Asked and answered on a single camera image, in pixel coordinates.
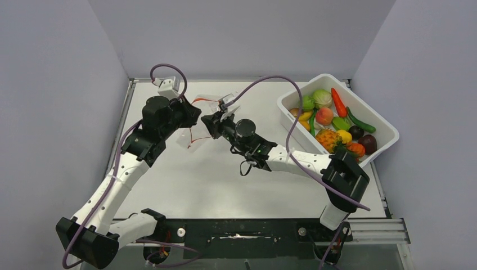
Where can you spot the dark avocado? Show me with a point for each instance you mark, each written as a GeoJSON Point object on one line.
{"type": "Point", "coordinates": [356, 132]}

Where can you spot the dark red beet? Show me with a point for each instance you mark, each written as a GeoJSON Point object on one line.
{"type": "Point", "coordinates": [369, 143]}

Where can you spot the small green cabbage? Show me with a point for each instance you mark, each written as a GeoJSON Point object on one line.
{"type": "Point", "coordinates": [307, 103]}

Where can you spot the red chili pepper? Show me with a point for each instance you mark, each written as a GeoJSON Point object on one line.
{"type": "Point", "coordinates": [341, 109]}

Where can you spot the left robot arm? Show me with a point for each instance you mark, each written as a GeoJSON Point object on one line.
{"type": "Point", "coordinates": [90, 235]}

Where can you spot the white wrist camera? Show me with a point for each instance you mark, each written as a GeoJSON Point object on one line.
{"type": "Point", "coordinates": [227, 106]}
{"type": "Point", "coordinates": [167, 87]}

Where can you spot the yellow banana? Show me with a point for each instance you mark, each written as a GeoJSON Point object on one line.
{"type": "Point", "coordinates": [305, 116]}

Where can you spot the toy peach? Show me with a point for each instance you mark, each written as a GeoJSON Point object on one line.
{"type": "Point", "coordinates": [324, 116]}

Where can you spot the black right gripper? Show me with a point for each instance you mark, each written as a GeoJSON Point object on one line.
{"type": "Point", "coordinates": [215, 122]}

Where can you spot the orange fruit piece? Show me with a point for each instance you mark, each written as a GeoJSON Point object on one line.
{"type": "Point", "coordinates": [306, 125]}

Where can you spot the brown onion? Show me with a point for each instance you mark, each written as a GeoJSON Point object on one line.
{"type": "Point", "coordinates": [295, 112]}

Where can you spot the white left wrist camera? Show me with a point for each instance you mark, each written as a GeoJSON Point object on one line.
{"type": "Point", "coordinates": [167, 87]}

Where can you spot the toy pineapple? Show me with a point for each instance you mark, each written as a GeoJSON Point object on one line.
{"type": "Point", "coordinates": [330, 140]}

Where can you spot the orange pumpkin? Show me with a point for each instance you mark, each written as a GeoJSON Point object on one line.
{"type": "Point", "coordinates": [356, 149]}

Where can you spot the white plastic bin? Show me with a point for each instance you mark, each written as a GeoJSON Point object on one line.
{"type": "Point", "coordinates": [386, 135]}

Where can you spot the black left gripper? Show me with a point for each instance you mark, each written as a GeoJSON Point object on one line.
{"type": "Point", "coordinates": [191, 113]}

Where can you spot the light green pepper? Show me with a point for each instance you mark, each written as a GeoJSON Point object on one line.
{"type": "Point", "coordinates": [339, 123]}

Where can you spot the clear zip bag orange zipper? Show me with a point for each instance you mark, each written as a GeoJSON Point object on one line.
{"type": "Point", "coordinates": [191, 139]}

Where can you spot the dark green cucumber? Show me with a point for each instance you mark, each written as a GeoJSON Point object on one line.
{"type": "Point", "coordinates": [365, 126]}

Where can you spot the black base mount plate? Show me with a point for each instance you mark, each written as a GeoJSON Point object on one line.
{"type": "Point", "coordinates": [301, 238]}

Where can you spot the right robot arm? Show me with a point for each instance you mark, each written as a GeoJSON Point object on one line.
{"type": "Point", "coordinates": [343, 179]}

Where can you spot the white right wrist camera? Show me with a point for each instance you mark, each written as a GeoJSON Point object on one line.
{"type": "Point", "coordinates": [227, 106]}

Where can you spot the pale green cabbage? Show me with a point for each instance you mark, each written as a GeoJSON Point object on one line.
{"type": "Point", "coordinates": [322, 98]}

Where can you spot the green bean pod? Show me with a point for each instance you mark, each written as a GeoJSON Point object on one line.
{"type": "Point", "coordinates": [311, 123]}

